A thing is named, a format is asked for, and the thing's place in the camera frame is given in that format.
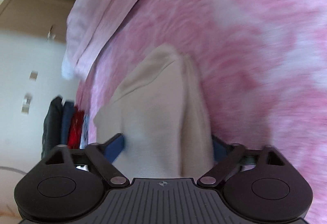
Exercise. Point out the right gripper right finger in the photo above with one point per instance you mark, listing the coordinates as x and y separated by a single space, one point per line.
226 158

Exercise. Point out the dark blue folded jeans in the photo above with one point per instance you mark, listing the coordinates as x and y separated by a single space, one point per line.
68 112

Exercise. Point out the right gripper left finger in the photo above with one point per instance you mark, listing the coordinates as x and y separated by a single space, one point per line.
102 157

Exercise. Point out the red folded garment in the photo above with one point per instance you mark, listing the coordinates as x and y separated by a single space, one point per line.
76 127

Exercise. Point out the beige shirt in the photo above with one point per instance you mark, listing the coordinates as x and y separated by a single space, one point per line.
160 111

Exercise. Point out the black folded garment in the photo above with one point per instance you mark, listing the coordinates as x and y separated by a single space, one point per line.
52 126

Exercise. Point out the pink floral blanket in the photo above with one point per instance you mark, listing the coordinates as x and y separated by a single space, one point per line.
263 70

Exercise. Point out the wooden door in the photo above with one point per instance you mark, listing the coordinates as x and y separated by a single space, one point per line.
41 18

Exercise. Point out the white folded garment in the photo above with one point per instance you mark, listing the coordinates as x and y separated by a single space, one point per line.
84 134

